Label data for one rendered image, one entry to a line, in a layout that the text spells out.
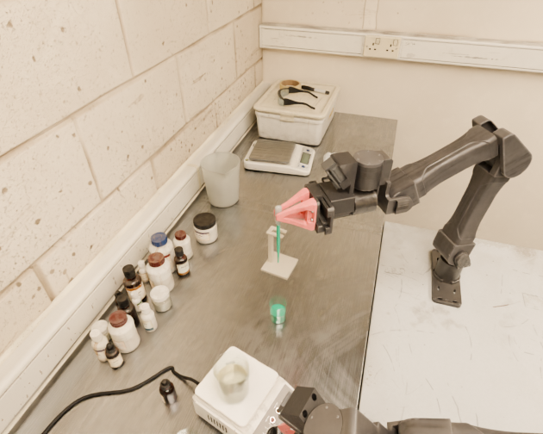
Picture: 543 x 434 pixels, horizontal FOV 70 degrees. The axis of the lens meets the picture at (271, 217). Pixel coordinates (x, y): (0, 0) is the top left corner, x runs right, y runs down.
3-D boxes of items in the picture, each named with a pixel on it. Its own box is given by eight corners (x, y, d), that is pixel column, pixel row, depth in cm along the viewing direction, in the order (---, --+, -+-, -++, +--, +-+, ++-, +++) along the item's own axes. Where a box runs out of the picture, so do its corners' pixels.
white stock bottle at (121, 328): (136, 329, 92) (126, 302, 86) (143, 346, 89) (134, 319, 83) (113, 339, 90) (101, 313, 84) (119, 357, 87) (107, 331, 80)
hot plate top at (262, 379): (281, 376, 75) (281, 374, 74) (244, 430, 67) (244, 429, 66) (232, 346, 80) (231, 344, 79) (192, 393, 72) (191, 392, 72)
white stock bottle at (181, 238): (191, 261, 110) (188, 238, 105) (175, 262, 110) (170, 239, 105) (193, 249, 114) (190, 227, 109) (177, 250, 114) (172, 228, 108)
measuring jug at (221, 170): (200, 185, 140) (195, 148, 131) (234, 179, 143) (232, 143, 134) (209, 215, 127) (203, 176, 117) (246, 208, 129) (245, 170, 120)
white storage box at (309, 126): (338, 114, 188) (341, 84, 179) (321, 149, 161) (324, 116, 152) (277, 106, 196) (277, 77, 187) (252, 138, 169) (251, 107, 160)
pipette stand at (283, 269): (298, 261, 110) (300, 226, 102) (287, 280, 105) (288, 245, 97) (272, 252, 113) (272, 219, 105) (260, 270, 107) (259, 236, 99)
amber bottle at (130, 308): (140, 328, 93) (130, 302, 86) (122, 331, 92) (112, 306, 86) (140, 315, 96) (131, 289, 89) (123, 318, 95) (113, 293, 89)
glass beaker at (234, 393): (209, 394, 72) (204, 370, 66) (231, 368, 76) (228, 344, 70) (239, 417, 68) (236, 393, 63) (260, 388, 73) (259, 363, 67)
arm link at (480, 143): (389, 202, 75) (533, 121, 72) (367, 177, 81) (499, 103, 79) (401, 239, 83) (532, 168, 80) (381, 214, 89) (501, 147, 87)
